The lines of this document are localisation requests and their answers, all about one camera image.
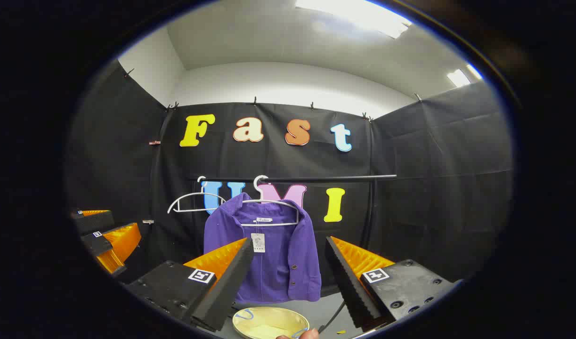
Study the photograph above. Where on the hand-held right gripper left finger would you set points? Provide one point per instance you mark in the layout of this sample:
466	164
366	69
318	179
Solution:
231	282

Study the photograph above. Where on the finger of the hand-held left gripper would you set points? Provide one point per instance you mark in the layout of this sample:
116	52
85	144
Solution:
97	242
97	222

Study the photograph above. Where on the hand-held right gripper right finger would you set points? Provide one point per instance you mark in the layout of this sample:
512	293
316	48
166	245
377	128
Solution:
349	287

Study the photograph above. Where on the cream round laundry hamper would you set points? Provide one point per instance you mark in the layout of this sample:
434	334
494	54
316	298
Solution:
269	322

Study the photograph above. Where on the white plastic clothes hanger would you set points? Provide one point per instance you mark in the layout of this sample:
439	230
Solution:
189	195
269	224

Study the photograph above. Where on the black clothes rack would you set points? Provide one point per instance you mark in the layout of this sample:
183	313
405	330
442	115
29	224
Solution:
316	179

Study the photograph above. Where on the black backdrop cloth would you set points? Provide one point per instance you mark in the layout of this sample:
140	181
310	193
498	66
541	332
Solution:
410	188

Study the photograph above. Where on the row of black cloth clips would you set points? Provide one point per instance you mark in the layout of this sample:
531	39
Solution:
255	100

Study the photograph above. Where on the small ceiling light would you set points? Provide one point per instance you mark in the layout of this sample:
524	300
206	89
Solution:
458	78
474	71

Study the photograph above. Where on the large rectangular ceiling light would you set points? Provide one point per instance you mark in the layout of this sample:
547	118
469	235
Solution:
358	14

